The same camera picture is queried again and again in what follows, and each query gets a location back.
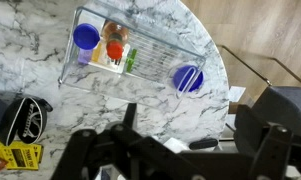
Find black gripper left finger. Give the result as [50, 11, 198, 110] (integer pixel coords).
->
[50, 103, 191, 180]

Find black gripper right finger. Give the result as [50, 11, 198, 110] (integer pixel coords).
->
[234, 104, 301, 180]

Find clear plastic container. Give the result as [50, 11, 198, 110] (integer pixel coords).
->
[58, 0, 207, 100]

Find dark upholstered chair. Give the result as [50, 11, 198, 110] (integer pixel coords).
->
[251, 85, 301, 138]

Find white striped glasses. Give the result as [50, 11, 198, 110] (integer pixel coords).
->
[21, 102, 44, 138]

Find white paper sheet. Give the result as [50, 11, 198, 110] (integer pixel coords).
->
[227, 85, 247, 103]

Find yellow printed card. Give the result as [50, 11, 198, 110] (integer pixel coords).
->
[0, 135, 44, 172]

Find black glasses case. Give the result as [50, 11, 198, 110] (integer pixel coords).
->
[0, 95, 54, 147]

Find small green plastic piece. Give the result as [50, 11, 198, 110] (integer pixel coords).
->
[124, 48, 138, 74]

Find round blue lid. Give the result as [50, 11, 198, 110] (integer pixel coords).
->
[172, 64, 204, 93]

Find hot sauce bottle red cap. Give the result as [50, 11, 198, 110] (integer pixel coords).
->
[101, 20, 130, 62]

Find purple bottle with blue cap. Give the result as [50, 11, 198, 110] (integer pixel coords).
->
[72, 22, 101, 65]

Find thin gold metal frame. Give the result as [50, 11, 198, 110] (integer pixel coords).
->
[219, 44, 301, 88]

